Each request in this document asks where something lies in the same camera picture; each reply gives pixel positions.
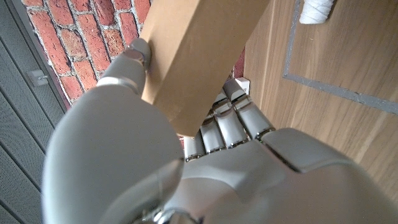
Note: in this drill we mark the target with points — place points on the white power outlet box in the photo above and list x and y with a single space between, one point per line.
244 84

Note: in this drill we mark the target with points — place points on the small grey panel latch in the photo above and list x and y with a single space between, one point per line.
36 77

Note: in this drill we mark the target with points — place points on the grey tape outline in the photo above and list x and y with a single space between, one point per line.
342 92

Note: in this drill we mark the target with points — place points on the printed brick wall backdrop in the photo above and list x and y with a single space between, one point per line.
81 40

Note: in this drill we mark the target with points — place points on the brown cardboard box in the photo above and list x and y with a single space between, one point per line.
199 56

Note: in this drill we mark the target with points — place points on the dark grey perforated panel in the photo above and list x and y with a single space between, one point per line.
18 124

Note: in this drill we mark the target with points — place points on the white thread spool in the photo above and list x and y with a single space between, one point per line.
315 11

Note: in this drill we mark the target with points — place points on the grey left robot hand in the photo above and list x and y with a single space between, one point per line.
217 174

